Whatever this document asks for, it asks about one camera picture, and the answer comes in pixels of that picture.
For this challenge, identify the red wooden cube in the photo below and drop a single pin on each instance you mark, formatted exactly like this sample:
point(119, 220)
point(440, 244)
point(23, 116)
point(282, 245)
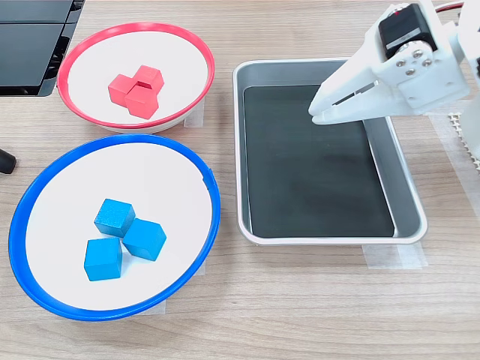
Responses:
point(150, 75)
point(140, 103)
point(118, 90)

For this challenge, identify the blue-rimmed white dish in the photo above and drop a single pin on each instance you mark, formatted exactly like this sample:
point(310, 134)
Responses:
point(75, 180)

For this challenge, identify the white perforated anti-slip mat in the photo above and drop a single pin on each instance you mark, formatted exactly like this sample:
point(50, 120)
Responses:
point(474, 161)

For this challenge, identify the silver metal tray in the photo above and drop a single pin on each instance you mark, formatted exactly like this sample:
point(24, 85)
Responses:
point(403, 195)

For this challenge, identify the black rounded stand foot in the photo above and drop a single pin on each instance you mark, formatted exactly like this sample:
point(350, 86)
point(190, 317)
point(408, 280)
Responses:
point(6, 162)

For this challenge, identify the blue wooden cube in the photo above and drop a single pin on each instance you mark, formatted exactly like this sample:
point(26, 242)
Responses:
point(112, 215)
point(144, 240)
point(103, 260)

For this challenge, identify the translucent tape strip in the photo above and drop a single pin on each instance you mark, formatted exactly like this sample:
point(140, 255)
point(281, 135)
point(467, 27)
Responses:
point(155, 308)
point(393, 257)
point(459, 176)
point(195, 116)
point(201, 268)

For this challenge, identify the red-rimmed white dish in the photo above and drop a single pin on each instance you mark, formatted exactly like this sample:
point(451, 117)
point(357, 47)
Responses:
point(176, 67)

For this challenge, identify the black electronic device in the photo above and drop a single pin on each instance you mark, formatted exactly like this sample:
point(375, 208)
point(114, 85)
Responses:
point(26, 56)

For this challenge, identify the black tray liner mat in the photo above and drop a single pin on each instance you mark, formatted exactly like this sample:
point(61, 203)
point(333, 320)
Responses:
point(318, 180)

